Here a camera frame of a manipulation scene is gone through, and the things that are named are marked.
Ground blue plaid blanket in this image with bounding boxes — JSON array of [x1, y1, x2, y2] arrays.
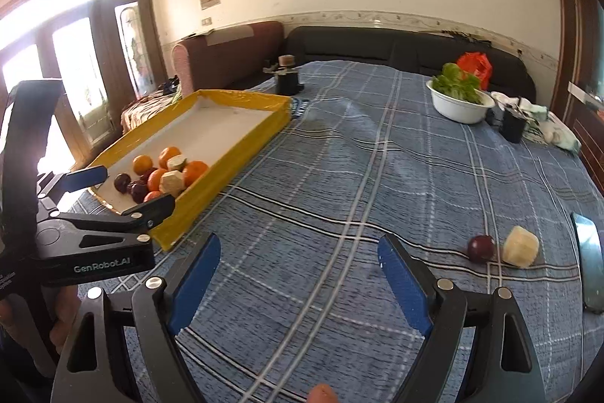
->
[[78, 60, 604, 403]]

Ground green lettuce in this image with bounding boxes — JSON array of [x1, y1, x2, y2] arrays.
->
[[431, 62, 484, 103]]

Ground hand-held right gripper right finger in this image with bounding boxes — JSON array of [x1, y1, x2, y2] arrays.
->
[[376, 233, 548, 403]]

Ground patterned cloth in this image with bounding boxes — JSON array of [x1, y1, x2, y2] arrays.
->
[[120, 89, 187, 137]]

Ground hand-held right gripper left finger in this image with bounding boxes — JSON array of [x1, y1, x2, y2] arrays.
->
[[49, 232, 222, 403]]

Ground black sofa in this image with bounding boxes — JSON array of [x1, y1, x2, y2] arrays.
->
[[283, 25, 537, 104]]

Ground person's left hand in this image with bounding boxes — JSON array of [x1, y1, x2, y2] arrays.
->
[[0, 285, 80, 354]]

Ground person's right hand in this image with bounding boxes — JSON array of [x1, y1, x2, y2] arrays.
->
[[307, 384, 338, 403]]

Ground smartphone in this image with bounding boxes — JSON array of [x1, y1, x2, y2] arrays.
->
[[571, 213, 604, 314]]

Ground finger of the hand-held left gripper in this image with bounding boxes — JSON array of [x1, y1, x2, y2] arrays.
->
[[47, 194, 175, 243], [38, 164, 109, 208]]

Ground brown wooden cabinet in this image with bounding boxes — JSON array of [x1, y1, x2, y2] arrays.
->
[[542, 0, 604, 196]]

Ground white bowl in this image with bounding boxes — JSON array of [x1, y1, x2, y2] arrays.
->
[[425, 79, 496, 124]]

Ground white green work gloves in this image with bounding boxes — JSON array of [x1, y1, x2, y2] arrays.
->
[[491, 90, 582, 153]]

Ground red plastic bag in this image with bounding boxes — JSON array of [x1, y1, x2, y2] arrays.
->
[[455, 52, 493, 91]]

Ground black cup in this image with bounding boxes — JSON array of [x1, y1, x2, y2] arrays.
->
[[499, 96, 529, 144]]

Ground tan cardboard piece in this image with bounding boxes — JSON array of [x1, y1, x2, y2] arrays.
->
[[186, 24, 254, 40]]

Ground black grinder with wooden knob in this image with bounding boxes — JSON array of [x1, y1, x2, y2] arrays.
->
[[263, 54, 305, 97]]

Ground person's left forearm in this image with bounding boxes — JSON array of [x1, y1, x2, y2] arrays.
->
[[0, 332, 55, 403]]

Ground brown armchair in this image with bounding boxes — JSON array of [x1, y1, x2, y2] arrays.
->
[[171, 20, 285, 99]]

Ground wooden glass door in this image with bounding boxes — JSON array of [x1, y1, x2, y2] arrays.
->
[[0, 0, 166, 177]]

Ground yellow tray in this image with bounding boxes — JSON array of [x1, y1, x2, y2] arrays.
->
[[87, 89, 292, 252]]

